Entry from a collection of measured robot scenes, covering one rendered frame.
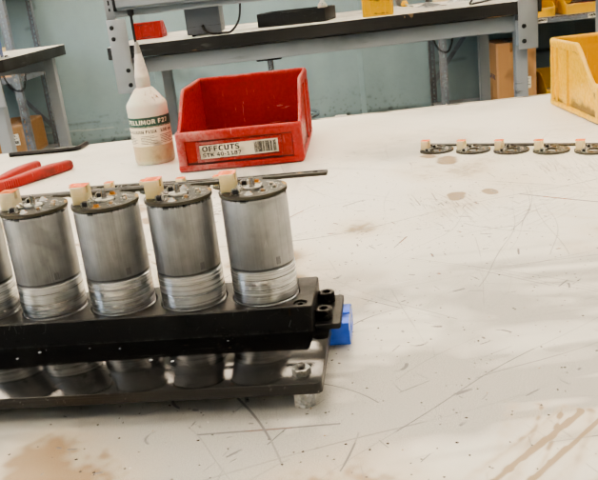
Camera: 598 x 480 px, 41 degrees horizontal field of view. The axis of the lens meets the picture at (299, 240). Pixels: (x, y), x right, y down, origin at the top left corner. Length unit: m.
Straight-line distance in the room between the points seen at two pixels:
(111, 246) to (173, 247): 0.02
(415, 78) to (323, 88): 0.54
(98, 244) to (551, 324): 0.17
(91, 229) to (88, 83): 4.65
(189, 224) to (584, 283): 0.16
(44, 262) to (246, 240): 0.08
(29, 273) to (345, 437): 0.14
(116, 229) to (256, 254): 0.05
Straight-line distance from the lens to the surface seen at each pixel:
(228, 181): 0.29
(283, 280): 0.29
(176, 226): 0.29
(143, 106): 0.67
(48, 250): 0.31
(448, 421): 0.25
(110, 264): 0.30
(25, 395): 0.28
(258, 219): 0.28
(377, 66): 4.77
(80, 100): 4.97
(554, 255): 0.38
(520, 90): 2.78
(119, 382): 0.28
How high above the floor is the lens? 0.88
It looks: 18 degrees down
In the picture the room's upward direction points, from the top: 7 degrees counter-clockwise
